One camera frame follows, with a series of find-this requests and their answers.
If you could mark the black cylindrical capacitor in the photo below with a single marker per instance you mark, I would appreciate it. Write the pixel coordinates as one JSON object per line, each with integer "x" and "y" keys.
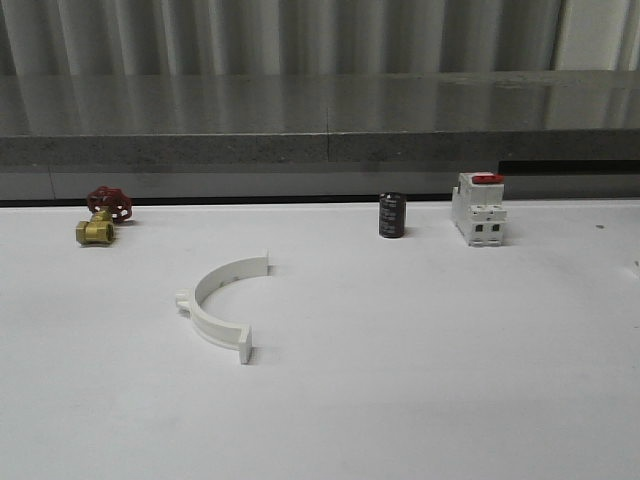
{"x": 392, "y": 215}

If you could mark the brass valve red handwheel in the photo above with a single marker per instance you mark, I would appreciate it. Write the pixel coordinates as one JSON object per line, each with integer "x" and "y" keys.
{"x": 109, "y": 206}

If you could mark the grey stone shelf slab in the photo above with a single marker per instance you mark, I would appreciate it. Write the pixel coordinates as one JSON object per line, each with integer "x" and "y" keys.
{"x": 520, "y": 121}

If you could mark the white half-ring pipe clamp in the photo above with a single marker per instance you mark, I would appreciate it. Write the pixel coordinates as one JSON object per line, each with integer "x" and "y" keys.
{"x": 224, "y": 334}

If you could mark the white circuit breaker red switch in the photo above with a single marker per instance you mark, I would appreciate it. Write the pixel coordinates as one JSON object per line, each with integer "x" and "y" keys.
{"x": 477, "y": 209}

